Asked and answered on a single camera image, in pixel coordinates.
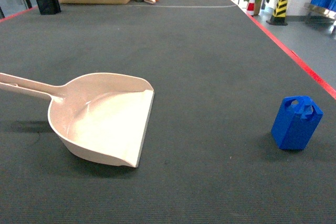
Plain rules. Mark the beige plastic dustpan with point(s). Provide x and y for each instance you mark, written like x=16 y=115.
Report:
x=100 y=117

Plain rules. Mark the blue plastic part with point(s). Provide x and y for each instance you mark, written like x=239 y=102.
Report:
x=295 y=123

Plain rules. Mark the red white traffic cone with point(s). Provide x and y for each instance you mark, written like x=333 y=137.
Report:
x=250 y=7

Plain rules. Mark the yellow black traffic bollard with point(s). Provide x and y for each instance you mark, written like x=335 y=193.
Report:
x=278 y=17

